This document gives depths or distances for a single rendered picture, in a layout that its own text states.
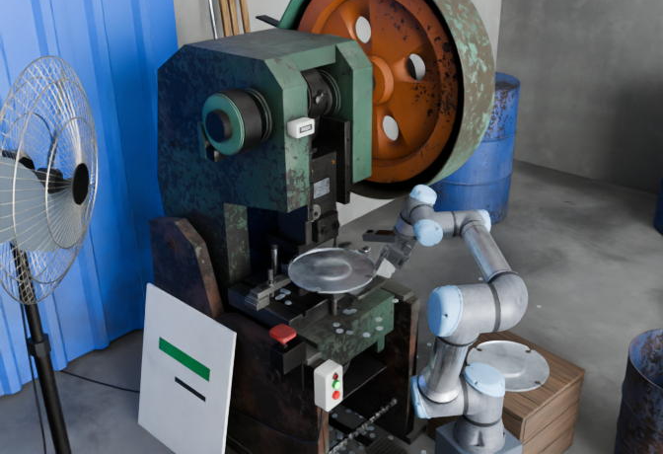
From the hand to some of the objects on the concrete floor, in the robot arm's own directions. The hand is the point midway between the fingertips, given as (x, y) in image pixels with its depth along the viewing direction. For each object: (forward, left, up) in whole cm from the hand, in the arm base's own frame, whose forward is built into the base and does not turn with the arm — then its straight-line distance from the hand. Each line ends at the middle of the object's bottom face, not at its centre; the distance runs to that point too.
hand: (373, 272), depth 221 cm
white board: (+42, +55, -80) cm, 106 cm away
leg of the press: (+28, +43, -80) cm, 95 cm away
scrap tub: (-59, -90, -80) cm, 134 cm away
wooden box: (-16, -48, -80) cm, 94 cm away
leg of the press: (+44, -8, -80) cm, 92 cm away
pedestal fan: (+40, +114, -80) cm, 145 cm away
